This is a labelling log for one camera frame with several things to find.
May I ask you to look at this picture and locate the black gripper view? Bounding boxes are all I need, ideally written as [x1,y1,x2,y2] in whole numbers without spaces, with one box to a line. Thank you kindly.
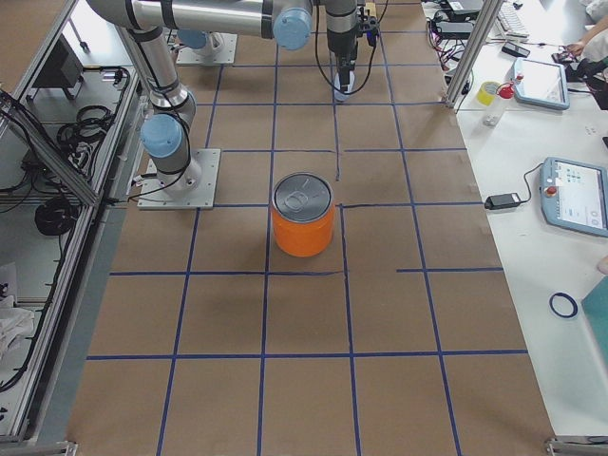
[327,28,357,91]

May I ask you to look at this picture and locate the light blue plastic cup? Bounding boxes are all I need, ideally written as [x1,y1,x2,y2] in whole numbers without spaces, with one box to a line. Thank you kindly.
[333,70,355,103]

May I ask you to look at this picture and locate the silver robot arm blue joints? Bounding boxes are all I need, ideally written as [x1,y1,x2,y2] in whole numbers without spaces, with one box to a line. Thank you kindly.
[89,1,365,198]

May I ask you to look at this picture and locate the orange tin can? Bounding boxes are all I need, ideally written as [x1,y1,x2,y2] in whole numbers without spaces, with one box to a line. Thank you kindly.
[272,172,334,257]

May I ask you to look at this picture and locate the yellow tape roll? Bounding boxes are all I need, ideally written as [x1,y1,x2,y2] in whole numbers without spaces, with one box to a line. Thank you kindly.
[476,81,501,106]

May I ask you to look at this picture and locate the red capped squeeze bottle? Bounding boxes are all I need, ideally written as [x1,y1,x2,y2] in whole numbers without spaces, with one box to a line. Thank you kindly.
[496,73,523,100]

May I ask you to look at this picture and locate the blue teach pendant far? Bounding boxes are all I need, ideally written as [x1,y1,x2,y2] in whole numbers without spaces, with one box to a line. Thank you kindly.
[511,57,570,110]

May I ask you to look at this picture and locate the blue teach pendant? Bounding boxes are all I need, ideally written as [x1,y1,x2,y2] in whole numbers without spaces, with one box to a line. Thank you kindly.
[511,57,570,110]
[540,157,607,238]

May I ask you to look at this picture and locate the black power adapter brick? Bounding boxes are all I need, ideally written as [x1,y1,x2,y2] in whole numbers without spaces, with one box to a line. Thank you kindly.
[484,193,522,210]

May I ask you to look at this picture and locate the blue teach pendant near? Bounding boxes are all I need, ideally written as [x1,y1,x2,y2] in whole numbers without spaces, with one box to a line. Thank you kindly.
[540,157,607,238]

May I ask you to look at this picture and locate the teal board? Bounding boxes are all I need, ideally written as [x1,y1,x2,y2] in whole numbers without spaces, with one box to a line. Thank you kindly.
[582,276,608,364]

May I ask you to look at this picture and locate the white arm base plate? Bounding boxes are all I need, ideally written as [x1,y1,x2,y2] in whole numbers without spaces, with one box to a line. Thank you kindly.
[137,148,220,210]

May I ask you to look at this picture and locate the blue tape ring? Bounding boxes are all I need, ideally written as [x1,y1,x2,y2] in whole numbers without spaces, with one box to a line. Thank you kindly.
[548,293,579,319]

